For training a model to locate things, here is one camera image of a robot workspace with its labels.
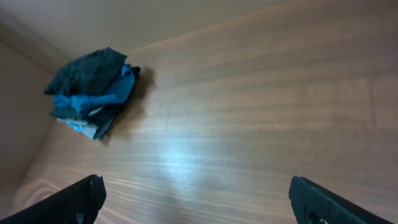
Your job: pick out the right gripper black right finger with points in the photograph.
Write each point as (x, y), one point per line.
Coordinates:
(312, 204)

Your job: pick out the blue folded polo shirt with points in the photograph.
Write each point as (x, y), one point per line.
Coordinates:
(81, 105)

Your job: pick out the light blue folded garment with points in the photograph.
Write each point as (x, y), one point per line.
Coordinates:
(84, 127)

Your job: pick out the dark charcoal folded garment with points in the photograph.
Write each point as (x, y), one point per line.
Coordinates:
(105, 117)

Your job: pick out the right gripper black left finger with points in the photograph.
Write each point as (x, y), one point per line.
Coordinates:
(79, 203)

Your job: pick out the black polo shirt white logo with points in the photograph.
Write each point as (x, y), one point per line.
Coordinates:
(90, 74)

